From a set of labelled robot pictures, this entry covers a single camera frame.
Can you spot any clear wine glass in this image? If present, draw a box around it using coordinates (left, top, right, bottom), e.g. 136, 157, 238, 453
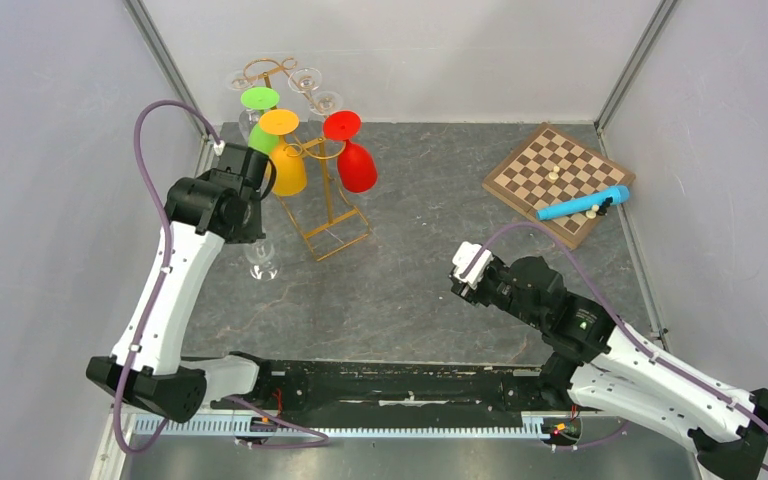
288, 67, 322, 94
309, 91, 344, 120
224, 70, 266, 140
243, 239, 280, 281

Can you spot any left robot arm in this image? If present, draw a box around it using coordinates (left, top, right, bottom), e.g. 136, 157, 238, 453
86, 143, 277, 423

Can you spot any orange wine glass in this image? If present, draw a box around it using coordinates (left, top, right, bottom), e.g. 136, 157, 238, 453
260, 109, 307, 197

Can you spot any green wine glass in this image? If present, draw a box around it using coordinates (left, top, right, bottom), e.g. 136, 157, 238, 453
238, 86, 280, 154

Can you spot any red wine glass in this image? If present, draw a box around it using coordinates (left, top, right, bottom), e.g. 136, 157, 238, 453
323, 110, 378, 193

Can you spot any white chess pawn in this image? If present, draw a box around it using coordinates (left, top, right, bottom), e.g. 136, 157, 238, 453
585, 205, 600, 219

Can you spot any wooden chessboard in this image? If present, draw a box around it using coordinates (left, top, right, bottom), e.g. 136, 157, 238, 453
482, 122, 635, 222

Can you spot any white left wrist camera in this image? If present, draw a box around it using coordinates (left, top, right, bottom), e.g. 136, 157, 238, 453
212, 140, 226, 156

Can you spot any gold wire glass rack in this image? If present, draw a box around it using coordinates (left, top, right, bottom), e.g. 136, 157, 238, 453
232, 57, 372, 261

